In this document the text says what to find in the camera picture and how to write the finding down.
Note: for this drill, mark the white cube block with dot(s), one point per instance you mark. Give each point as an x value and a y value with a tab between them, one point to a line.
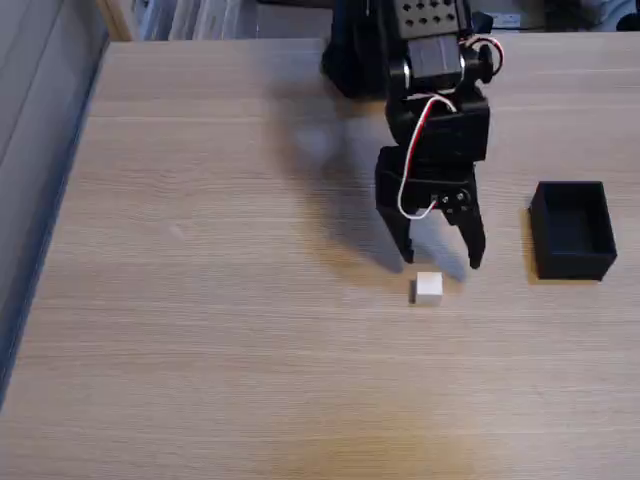
429	287

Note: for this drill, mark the black open box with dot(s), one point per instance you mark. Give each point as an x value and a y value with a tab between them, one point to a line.
574	235

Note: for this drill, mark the small dark background object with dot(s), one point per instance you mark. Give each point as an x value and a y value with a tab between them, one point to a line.
482	21

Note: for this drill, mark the white label strip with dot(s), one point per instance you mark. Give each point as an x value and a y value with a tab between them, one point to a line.
506	20

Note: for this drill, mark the wooden frame post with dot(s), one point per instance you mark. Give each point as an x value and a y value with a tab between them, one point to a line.
116	20

